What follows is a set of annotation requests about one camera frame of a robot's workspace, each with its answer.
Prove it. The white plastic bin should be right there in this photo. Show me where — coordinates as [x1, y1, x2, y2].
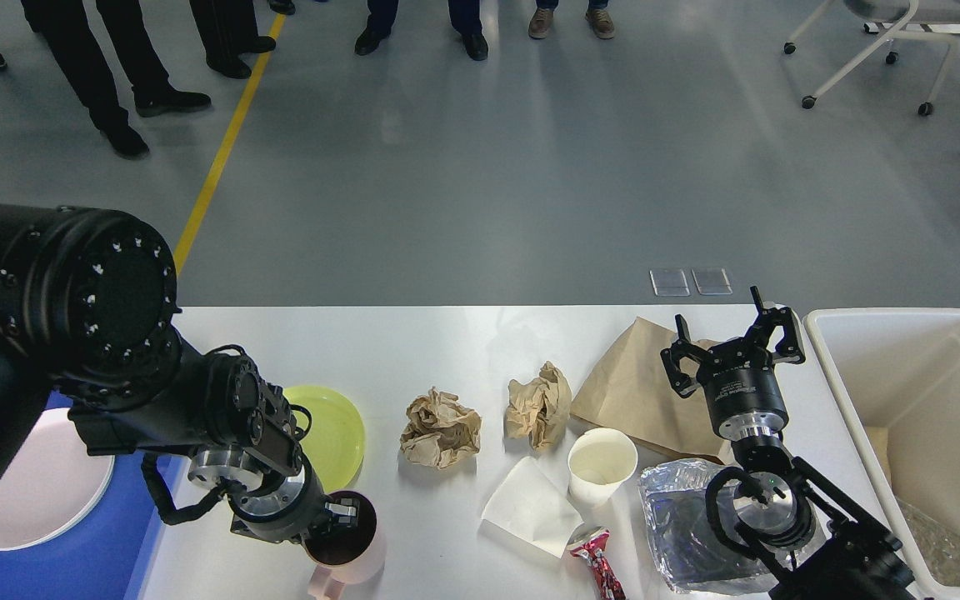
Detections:
[804, 308, 960, 599]

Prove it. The silver foil bag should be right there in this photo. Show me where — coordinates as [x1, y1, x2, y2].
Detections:
[639, 458, 795, 596]

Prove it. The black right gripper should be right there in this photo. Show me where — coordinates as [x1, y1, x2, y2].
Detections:
[662, 286, 805, 441]

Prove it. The crumpled brown paper ball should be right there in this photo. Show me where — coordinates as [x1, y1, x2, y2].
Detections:
[400, 387, 483, 468]

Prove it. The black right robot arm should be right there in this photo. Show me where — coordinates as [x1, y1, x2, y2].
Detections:
[662, 287, 914, 599]

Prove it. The pink ribbed mug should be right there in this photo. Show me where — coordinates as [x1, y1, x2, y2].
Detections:
[303, 490, 388, 599]

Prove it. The white paper cup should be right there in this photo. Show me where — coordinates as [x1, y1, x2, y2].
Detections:
[567, 427, 638, 508]

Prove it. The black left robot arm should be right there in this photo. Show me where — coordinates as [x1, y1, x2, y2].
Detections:
[0, 204, 376, 543]

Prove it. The crumpled tan paper ball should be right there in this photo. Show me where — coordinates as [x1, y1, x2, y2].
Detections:
[504, 361, 573, 453]

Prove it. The floor outlet cover pair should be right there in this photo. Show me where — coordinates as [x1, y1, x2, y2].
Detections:
[650, 268, 734, 298]

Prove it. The white round plate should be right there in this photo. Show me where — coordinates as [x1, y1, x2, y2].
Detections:
[0, 407, 115, 552]

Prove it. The red snack wrapper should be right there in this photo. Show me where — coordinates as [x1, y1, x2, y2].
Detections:
[565, 524, 627, 599]

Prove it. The yellow plastic plate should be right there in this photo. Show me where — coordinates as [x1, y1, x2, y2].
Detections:
[283, 385, 366, 493]

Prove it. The white paper napkin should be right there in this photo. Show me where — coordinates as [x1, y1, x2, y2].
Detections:
[482, 457, 583, 558]

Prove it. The white rolling chair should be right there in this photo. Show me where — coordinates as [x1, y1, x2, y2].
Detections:
[782, 1, 960, 118]

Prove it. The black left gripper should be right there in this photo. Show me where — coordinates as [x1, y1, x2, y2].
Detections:
[228, 460, 361, 544]

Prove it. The flat brown paper bag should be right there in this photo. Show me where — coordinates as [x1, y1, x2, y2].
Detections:
[571, 318, 732, 464]

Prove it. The crumpled plastic in bin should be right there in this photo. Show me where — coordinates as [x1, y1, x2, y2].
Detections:
[897, 497, 960, 588]

